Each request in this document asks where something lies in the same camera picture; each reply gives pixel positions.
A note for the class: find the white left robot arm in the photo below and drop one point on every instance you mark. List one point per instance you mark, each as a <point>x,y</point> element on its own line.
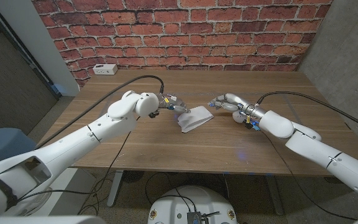
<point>73,146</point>

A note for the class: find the blue chair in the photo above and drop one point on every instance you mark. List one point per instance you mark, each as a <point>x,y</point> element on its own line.
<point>2,143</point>

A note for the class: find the red brick print backdrop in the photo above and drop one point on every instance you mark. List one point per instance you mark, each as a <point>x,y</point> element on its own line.
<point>182,34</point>

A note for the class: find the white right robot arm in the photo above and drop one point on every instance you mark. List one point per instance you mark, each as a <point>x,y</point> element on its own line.
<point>322,149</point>

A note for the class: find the white baseball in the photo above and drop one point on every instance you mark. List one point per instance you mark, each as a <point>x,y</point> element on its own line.
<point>237,118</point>

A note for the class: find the grey metal table leg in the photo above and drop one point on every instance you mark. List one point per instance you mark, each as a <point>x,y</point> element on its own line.
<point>273,194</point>
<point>115,188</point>

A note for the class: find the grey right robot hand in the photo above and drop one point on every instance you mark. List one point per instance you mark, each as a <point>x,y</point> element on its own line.
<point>238,101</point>

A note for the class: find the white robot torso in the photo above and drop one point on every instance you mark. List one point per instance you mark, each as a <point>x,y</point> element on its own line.
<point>191,199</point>

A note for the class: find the white receipt paper strip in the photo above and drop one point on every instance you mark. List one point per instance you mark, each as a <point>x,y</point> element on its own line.
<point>197,118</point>

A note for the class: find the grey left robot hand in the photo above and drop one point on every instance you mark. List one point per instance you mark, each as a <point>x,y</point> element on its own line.
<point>172,102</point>

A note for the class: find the small grey torso device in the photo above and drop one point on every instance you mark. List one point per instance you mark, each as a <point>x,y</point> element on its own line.
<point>196,217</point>

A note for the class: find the white power strip box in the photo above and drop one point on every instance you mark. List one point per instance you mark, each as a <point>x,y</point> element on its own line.
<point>105,69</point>

